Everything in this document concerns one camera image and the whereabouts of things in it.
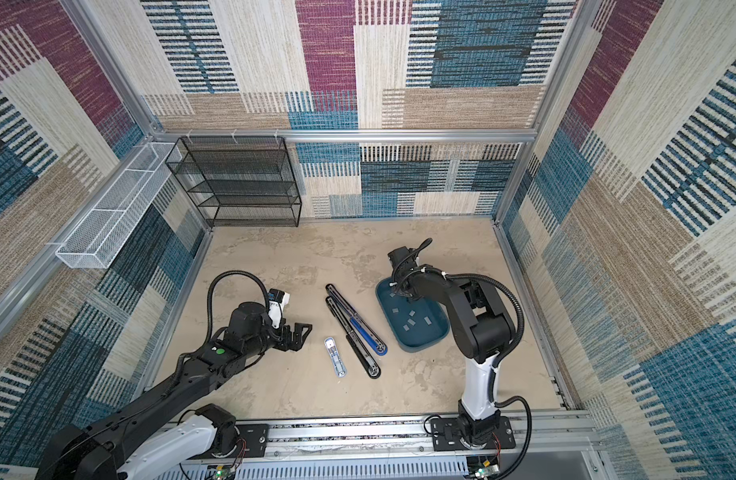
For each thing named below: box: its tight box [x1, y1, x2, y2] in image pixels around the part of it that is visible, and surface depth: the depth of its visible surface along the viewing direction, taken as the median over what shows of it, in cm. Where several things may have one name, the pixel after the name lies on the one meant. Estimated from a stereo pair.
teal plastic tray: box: [375, 278, 450, 353], surface depth 94 cm
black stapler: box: [326, 296, 382, 379], surface depth 90 cm
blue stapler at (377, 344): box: [326, 283, 388, 356], surface depth 93 cm
